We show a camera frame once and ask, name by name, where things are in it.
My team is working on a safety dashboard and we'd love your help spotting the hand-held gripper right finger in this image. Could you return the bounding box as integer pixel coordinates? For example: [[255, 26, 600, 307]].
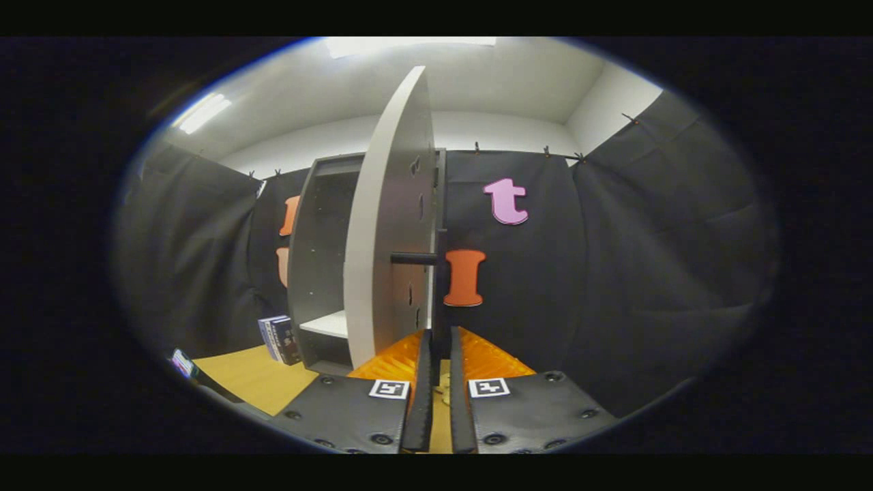
[[450, 326, 619, 454]]

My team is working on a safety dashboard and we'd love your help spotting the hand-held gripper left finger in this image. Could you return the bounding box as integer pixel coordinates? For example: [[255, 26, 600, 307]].
[[269, 329, 434, 454]]

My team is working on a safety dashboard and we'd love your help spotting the white cabinet shelf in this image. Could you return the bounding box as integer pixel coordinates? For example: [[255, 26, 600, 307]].
[[299, 310, 349, 339]]

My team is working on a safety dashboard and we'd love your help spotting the dark grey cabinet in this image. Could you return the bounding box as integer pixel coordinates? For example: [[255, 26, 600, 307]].
[[287, 149, 451, 376]]

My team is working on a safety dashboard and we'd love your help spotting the black backdrop cloth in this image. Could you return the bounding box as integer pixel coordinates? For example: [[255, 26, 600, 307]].
[[113, 89, 778, 418]]

